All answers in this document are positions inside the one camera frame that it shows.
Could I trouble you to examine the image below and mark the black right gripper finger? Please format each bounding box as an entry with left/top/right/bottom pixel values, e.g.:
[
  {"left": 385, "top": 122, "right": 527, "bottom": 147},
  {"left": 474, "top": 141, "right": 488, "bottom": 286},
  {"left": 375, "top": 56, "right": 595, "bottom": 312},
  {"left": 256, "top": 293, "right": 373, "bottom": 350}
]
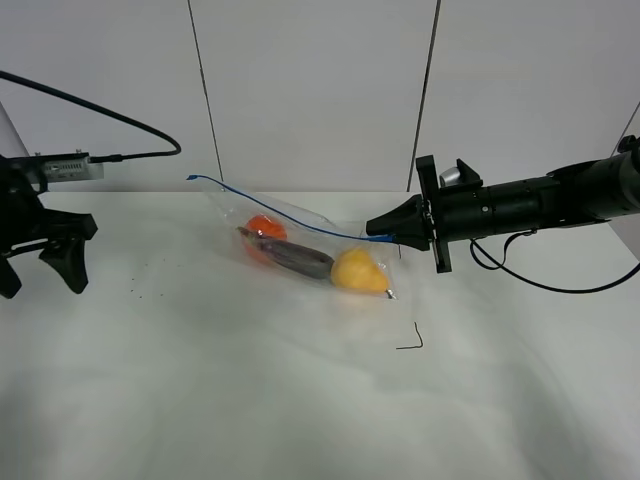
[
  {"left": 393, "top": 235, "right": 429, "bottom": 251},
  {"left": 366, "top": 195, "right": 426, "bottom": 243}
]

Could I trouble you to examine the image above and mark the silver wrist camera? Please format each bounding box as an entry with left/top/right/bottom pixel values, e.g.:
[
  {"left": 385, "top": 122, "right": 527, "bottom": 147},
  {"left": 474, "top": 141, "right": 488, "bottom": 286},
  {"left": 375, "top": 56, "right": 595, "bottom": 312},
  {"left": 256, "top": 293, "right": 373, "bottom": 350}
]
[
  {"left": 439, "top": 167, "right": 463, "bottom": 188},
  {"left": 1, "top": 151, "right": 104, "bottom": 193}
]

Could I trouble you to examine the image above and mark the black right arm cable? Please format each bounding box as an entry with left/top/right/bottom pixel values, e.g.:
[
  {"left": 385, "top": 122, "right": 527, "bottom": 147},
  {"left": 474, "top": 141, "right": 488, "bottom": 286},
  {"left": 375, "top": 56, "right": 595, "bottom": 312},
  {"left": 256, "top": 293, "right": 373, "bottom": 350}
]
[{"left": 469, "top": 230, "right": 640, "bottom": 293}]

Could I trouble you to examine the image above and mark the black left camera cable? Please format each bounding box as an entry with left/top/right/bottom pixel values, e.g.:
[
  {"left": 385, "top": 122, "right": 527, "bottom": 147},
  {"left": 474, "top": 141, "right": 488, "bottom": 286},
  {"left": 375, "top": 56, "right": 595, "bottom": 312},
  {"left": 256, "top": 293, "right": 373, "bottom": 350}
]
[{"left": 0, "top": 69, "right": 182, "bottom": 164}]

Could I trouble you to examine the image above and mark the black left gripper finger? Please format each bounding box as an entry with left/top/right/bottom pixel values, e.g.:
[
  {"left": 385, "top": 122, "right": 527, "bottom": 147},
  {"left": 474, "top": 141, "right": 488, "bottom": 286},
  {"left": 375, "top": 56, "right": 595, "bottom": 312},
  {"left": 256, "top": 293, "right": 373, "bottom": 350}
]
[
  {"left": 39, "top": 235, "right": 89, "bottom": 294},
  {"left": 0, "top": 256, "right": 22, "bottom": 299}
]

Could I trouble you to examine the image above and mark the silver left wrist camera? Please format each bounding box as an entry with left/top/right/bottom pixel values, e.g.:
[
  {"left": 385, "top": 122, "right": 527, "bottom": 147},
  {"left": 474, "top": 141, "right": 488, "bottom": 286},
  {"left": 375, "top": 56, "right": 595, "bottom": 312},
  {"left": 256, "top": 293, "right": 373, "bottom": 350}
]
[{"left": 1, "top": 151, "right": 104, "bottom": 193}]

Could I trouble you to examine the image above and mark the orange fruit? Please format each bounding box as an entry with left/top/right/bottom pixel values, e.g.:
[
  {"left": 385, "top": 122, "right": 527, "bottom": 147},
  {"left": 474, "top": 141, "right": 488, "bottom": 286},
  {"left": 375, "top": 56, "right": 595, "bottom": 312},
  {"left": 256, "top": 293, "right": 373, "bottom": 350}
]
[{"left": 242, "top": 214, "right": 288, "bottom": 264}]

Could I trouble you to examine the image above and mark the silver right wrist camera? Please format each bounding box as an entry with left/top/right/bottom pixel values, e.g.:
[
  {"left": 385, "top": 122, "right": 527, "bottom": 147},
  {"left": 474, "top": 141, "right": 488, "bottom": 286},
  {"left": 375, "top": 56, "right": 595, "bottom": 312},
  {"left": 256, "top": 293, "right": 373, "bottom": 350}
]
[{"left": 439, "top": 167, "right": 463, "bottom": 188}]

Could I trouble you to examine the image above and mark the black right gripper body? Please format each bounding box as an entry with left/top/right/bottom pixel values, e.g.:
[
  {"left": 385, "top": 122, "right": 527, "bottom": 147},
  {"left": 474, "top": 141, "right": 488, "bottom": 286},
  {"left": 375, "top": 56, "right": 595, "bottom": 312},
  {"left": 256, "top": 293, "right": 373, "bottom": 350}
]
[{"left": 415, "top": 155, "right": 484, "bottom": 273}]

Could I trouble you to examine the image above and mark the clear zip bag blue seal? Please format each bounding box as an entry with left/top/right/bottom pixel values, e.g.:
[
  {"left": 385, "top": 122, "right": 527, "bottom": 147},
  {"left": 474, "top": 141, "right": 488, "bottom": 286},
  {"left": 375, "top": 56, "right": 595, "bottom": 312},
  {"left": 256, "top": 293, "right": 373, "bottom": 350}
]
[{"left": 187, "top": 174, "right": 397, "bottom": 300}]

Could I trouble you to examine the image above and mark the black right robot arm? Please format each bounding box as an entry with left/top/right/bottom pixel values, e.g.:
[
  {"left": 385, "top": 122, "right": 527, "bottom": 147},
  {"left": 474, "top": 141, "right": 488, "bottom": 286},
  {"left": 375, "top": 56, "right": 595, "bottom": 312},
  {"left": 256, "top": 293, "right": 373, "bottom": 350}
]
[{"left": 366, "top": 136, "right": 639, "bottom": 273}]

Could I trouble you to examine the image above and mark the purple eggplant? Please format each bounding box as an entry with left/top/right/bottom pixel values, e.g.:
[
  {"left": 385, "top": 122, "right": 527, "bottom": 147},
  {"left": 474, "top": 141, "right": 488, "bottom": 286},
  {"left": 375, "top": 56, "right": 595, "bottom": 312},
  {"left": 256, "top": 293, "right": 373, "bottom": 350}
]
[{"left": 236, "top": 227, "right": 334, "bottom": 280}]

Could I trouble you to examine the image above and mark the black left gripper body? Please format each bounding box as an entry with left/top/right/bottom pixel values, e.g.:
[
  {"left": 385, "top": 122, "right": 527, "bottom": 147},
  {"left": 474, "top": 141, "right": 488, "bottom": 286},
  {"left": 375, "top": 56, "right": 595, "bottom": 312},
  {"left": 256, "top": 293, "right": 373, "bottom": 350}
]
[{"left": 1, "top": 165, "right": 97, "bottom": 258}]

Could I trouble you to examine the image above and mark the yellow pear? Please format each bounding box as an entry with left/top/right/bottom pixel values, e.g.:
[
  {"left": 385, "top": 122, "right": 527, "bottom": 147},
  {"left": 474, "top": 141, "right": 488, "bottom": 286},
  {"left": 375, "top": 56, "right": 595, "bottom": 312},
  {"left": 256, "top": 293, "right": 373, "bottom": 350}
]
[{"left": 330, "top": 248, "right": 395, "bottom": 299}]

